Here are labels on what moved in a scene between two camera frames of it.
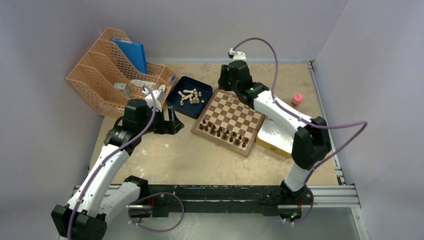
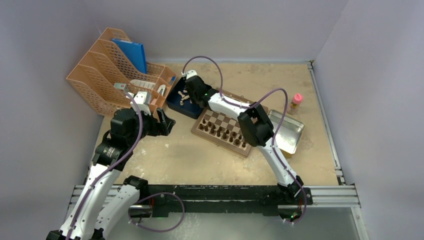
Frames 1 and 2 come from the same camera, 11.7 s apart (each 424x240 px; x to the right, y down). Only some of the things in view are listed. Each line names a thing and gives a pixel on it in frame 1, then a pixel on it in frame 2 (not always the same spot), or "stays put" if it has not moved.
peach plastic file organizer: (108, 80) stays put
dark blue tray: (189, 98) stays put
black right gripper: (224, 74) → (190, 93)
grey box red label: (124, 88) stays put
